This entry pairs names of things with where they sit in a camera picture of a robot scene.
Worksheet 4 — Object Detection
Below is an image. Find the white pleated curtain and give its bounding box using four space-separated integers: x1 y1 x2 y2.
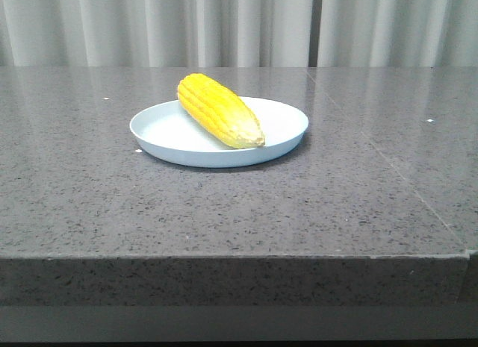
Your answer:
317 0 477 67
1 0 317 67

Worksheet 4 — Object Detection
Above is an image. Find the yellow corn cob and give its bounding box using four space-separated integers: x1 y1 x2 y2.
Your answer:
177 73 265 149

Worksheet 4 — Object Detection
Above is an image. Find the white pleated curtain right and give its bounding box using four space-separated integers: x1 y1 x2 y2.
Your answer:
317 0 477 67

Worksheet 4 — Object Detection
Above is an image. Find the white pleated curtain left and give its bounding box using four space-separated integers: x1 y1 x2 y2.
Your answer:
1 0 317 67

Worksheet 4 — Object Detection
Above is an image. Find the light blue round plate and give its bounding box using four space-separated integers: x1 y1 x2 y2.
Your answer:
129 96 308 168

